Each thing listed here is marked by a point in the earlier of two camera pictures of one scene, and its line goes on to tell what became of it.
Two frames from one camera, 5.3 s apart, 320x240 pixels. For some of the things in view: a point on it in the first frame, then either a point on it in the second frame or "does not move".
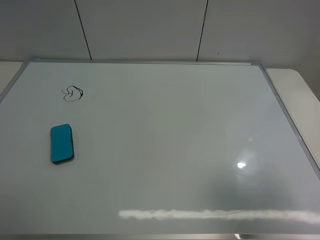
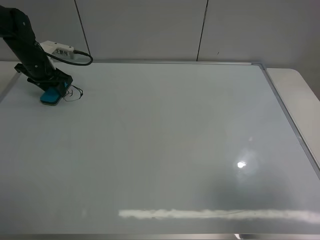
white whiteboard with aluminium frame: x=152 y=148 does not move
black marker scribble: x=74 y=94 does not move
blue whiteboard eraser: x=62 y=144 -> x=50 y=97
